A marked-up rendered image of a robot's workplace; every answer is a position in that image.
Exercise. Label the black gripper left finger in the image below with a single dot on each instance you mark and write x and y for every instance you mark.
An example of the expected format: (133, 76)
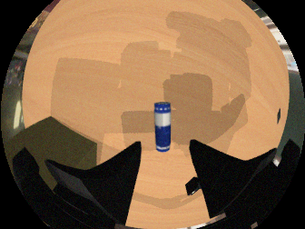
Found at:
(109, 185)

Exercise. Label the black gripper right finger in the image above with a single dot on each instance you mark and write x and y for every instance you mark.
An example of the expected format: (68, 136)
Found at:
(223, 177)

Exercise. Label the blue and white battery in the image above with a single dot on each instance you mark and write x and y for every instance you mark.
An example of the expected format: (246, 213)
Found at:
(162, 126)

